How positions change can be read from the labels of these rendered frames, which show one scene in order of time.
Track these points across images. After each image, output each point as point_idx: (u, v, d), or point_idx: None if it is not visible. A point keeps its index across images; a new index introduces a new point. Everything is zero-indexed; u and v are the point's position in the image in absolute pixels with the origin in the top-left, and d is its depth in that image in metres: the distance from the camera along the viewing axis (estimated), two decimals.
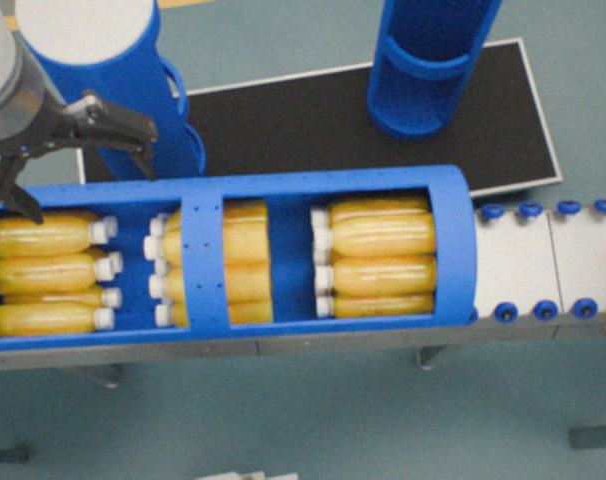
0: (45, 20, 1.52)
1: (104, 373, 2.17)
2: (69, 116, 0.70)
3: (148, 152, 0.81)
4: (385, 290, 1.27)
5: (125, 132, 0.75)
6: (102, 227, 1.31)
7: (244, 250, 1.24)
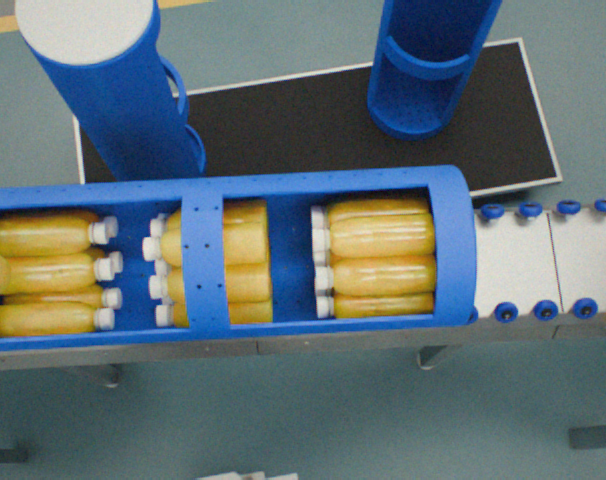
0: (45, 20, 1.52)
1: (104, 373, 2.17)
2: None
3: None
4: (385, 290, 1.28)
5: None
6: (102, 227, 1.31)
7: (242, 252, 1.24)
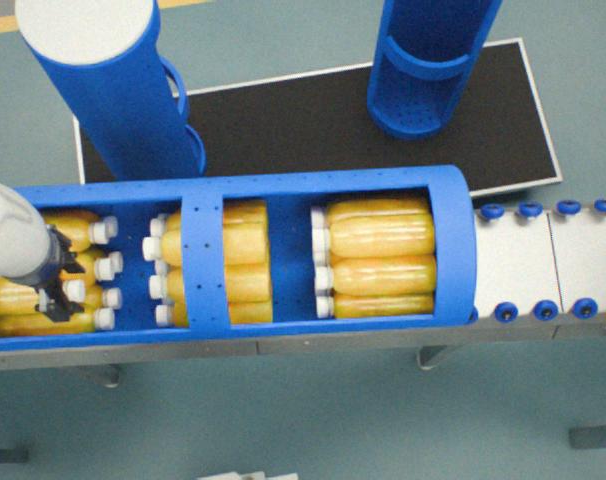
0: (45, 20, 1.52)
1: (104, 373, 2.17)
2: (36, 291, 1.10)
3: None
4: (385, 290, 1.28)
5: None
6: (102, 227, 1.31)
7: (242, 252, 1.24)
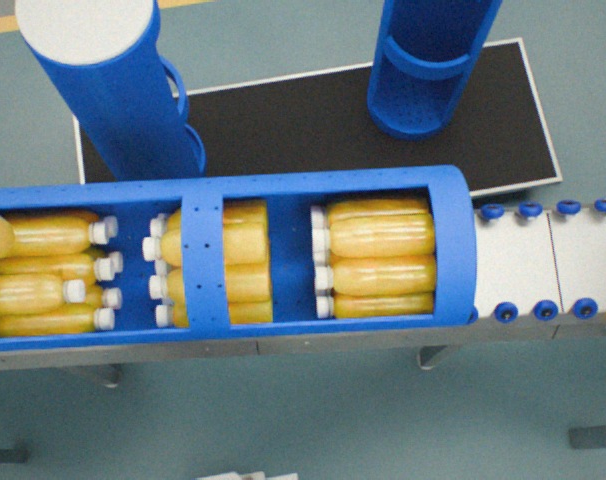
0: (45, 20, 1.52)
1: (104, 373, 2.17)
2: None
3: None
4: (385, 290, 1.28)
5: None
6: (102, 227, 1.31)
7: (242, 252, 1.24)
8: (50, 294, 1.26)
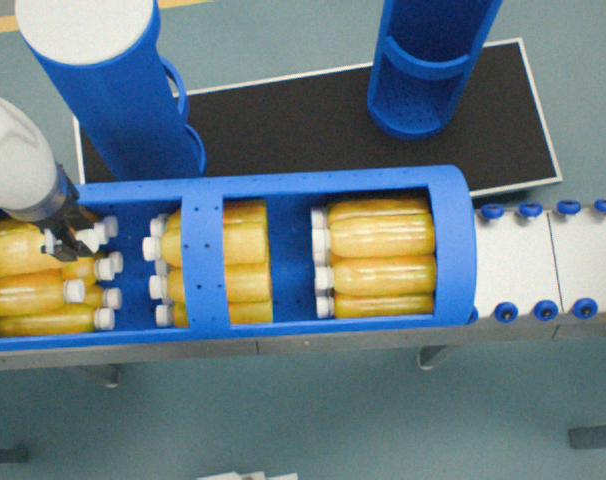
0: (45, 20, 1.52)
1: (104, 373, 2.17)
2: (42, 232, 1.02)
3: None
4: (385, 290, 1.28)
5: None
6: (102, 228, 1.31)
7: (242, 252, 1.24)
8: (50, 294, 1.26)
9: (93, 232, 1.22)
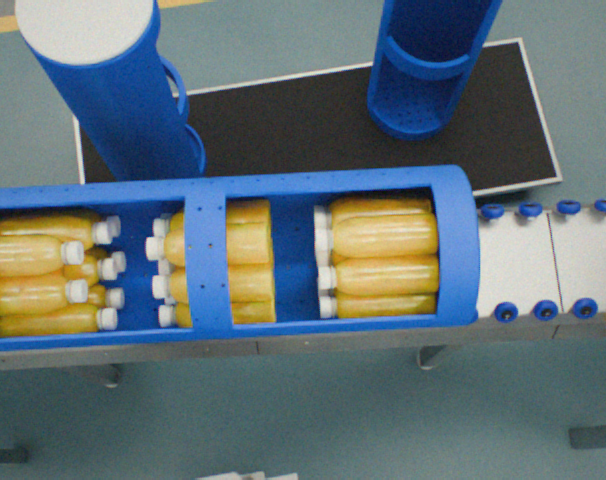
0: (45, 20, 1.52)
1: (104, 373, 2.17)
2: None
3: None
4: (388, 290, 1.28)
5: None
6: (105, 227, 1.31)
7: (245, 252, 1.24)
8: (53, 294, 1.26)
9: (81, 244, 1.27)
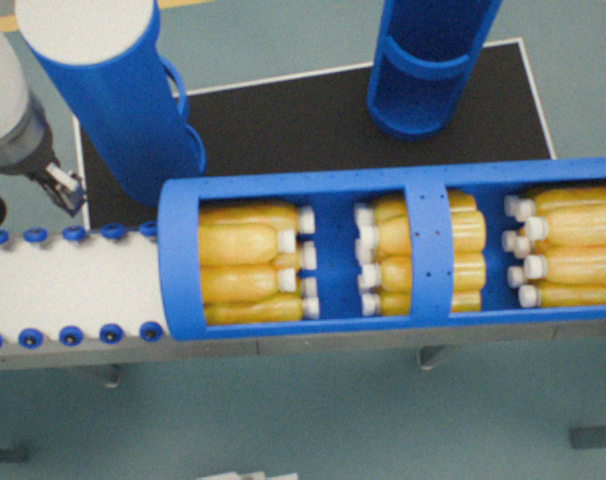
0: (45, 20, 1.52)
1: (104, 373, 2.17)
2: (48, 173, 0.79)
3: None
4: (601, 279, 1.28)
5: (63, 197, 0.85)
6: (312, 217, 1.32)
7: (463, 240, 1.25)
8: (269, 282, 1.27)
9: (294, 233, 1.28)
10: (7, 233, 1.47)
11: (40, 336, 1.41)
